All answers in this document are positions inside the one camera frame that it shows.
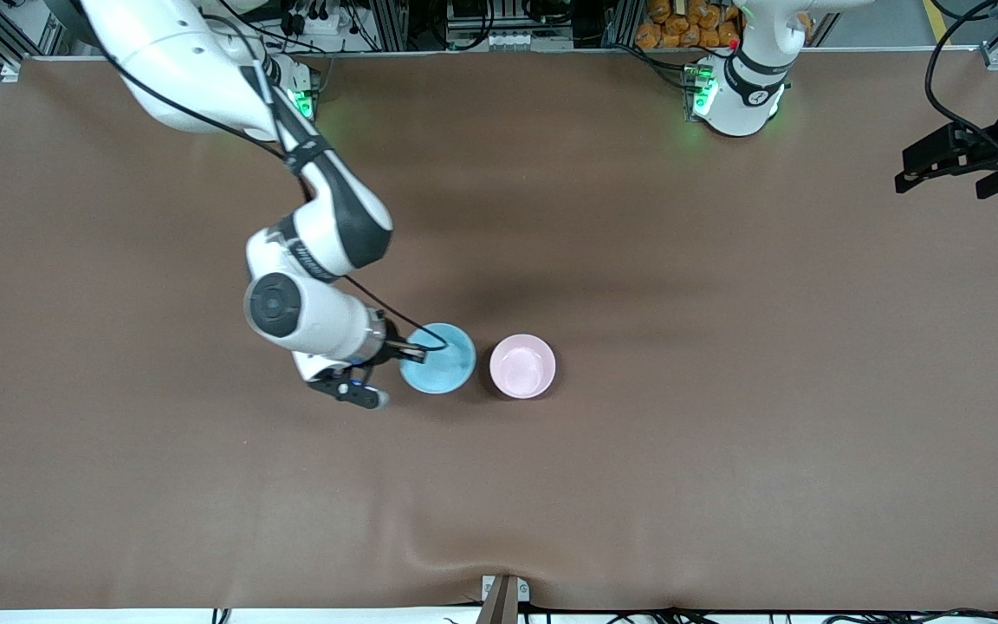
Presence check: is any white terminal block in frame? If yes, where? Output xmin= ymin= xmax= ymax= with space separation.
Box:
xmin=482 ymin=31 xmax=553 ymax=51

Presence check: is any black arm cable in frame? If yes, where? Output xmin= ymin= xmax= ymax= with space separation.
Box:
xmin=96 ymin=13 xmax=451 ymax=354
xmin=924 ymin=0 xmax=998 ymax=159

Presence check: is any white power strip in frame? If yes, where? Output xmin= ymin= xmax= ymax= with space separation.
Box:
xmin=285 ymin=7 xmax=341 ymax=36

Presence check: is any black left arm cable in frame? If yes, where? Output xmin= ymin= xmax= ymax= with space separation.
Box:
xmin=924 ymin=0 xmax=998 ymax=159

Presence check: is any pink bowl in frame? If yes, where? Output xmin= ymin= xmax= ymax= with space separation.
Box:
xmin=489 ymin=334 xmax=557 ymax=400

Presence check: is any black base cable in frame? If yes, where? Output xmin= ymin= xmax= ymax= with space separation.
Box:
xmin=619 ymin=42 xmax=693 ymax=93

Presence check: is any orange packaged goods pile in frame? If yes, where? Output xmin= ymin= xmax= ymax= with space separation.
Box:
xmin=635 ymin=0 xmax=742 ymax=50

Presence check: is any blue bowl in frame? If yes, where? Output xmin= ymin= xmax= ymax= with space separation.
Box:
xmin=399 ymin=322 xmax=476 ymax=395

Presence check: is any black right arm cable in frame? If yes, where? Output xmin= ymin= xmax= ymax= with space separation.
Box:
xmin=96 ymin=13 xmax=451 ymax=354

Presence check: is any brown table cover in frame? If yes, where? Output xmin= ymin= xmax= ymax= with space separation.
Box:
xmin=0 ymin=50 xmax=998 ymax=613

